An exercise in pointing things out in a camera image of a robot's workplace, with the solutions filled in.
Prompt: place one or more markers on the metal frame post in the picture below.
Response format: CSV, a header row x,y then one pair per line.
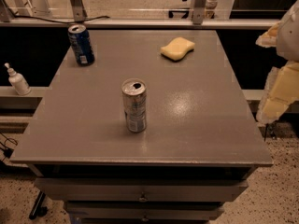
x,y
198,11
79,12

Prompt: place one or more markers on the lower grey drawer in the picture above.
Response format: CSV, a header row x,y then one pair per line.
x,y
143,211

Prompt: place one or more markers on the blue soda can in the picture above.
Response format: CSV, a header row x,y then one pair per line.
x,y
81,44

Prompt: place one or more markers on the yellow sponge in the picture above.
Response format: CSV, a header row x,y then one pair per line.
x,y
177,49

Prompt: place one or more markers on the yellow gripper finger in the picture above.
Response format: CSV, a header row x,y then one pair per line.
x,y
269,38
280,91

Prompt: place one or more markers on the right metal frame post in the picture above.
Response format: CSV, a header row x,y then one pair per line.
x,y
198,11

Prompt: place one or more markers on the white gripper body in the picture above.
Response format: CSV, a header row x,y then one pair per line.
x,y
290,36

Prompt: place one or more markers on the silver redbull can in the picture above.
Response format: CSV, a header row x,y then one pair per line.
x,y
134,96

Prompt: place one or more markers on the left metal frame post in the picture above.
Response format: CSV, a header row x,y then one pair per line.
x,y
79,12

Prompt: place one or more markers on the upper grey drawer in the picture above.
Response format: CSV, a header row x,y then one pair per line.
x,y
141,190

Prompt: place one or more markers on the grey drawer cabinet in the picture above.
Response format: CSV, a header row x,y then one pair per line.
x,y
135,138

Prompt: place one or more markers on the grey drawer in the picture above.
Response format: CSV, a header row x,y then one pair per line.
x,y
143,211
141,190

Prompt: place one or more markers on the white pump bottle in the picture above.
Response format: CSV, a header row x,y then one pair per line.
x,y
17,81

